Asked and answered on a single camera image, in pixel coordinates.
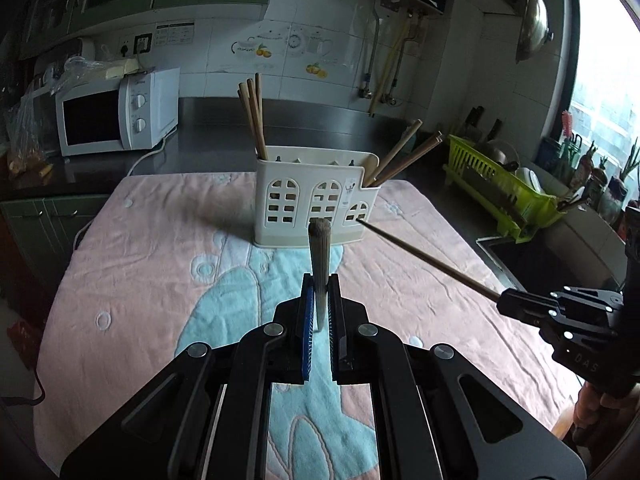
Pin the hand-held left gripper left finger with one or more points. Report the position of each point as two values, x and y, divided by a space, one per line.
308 330

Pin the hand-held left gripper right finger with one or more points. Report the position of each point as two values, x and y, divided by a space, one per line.
336 350

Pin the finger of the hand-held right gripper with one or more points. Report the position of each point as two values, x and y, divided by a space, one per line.
590 297
525 305

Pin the cream plastic utensil holder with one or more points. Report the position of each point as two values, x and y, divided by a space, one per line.
295 232

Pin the person's right hand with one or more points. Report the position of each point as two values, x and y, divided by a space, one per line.
600 415

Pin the dark kitchen sink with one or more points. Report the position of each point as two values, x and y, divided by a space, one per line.
540 260

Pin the white plate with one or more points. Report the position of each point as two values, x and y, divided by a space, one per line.
527 177

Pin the green plastic dish rack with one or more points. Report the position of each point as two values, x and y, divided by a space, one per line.
480 170

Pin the metal bowl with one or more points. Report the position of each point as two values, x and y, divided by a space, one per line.
492 152

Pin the pink and teal towel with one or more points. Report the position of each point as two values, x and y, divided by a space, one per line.
150 260

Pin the red brush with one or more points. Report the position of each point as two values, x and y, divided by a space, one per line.
566 125

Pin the beige spatula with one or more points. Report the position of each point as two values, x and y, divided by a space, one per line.
370 164

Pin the white microwave oven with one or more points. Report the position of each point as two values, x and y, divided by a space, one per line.
150 110

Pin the hanging steel pot lid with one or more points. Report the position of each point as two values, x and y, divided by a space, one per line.
532 20

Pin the red bag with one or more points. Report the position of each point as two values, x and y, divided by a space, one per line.
22 340

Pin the green base cabinet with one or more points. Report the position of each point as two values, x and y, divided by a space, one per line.
40 220

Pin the small wooden block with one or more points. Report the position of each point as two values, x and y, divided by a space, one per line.
45 171

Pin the clear bag with orange food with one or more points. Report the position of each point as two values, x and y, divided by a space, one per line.
25 145

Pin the crumpled clear plastic wrap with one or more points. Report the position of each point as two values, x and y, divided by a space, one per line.
80 67

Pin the fruit wall sticker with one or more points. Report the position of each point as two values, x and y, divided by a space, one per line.
316 69
260 50

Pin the white wall notice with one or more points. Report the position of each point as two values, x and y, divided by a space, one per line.
172 34

